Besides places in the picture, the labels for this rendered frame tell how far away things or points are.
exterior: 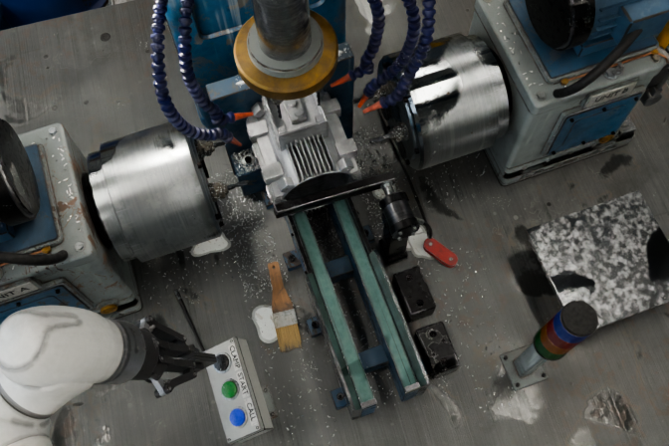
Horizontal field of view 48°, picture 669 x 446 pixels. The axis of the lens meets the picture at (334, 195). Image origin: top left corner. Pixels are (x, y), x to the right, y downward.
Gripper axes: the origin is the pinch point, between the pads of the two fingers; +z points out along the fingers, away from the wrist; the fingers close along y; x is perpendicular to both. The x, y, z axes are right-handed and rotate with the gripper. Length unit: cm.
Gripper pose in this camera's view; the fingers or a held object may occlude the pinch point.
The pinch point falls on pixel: (198, 360)
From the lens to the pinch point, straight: 131.7
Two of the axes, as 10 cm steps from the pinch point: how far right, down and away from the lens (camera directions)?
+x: -8.6, 4.4, 2.4
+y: -3.4, -8.6, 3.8
